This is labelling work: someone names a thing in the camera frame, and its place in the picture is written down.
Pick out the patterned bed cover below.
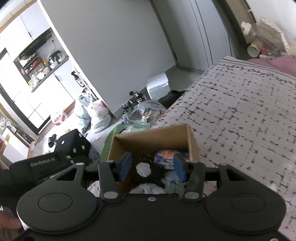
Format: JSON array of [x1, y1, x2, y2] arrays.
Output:
[[87, 56, 296, 241]]

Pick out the blue tissue pack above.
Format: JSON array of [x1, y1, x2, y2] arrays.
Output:
[[154, 150, 190, 170]]

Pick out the cardboard box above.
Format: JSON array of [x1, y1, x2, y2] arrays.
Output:
[[106, 123, 201, 195]]

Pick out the clear plastic bag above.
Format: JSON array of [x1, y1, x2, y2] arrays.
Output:
[[121, 100, 167, 128]]

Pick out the green cartoon mat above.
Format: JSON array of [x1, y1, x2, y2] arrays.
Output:
[[100, 123, 127, 162]]

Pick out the paper cup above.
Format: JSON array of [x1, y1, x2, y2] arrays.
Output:
[[247, 42, 261, 58]]

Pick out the dark framed board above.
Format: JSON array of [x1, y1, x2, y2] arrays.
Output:
[[212, 0, 256, 60]]

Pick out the pink pillow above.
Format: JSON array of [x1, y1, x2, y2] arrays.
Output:
[[248, 55, 296, 77]]

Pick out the black clothes pile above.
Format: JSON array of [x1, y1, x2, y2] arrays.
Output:
[[158, 90, 186, 109]]

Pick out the grey plush toy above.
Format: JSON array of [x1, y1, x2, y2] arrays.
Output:
[[129, 171, 185, 195]]

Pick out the white plastic bag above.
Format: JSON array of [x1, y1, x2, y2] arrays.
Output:
[[87, 99, 111, 133]]

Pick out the person left hand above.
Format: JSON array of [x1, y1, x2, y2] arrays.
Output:
[[0, 211, 22, 230]]

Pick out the black sock bundle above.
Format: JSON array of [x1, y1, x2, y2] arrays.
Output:
[[128, 160, 166, 188]]

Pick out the large clear plastic bottle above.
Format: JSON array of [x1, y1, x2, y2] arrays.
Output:
[[240, 18, 290, 53]]

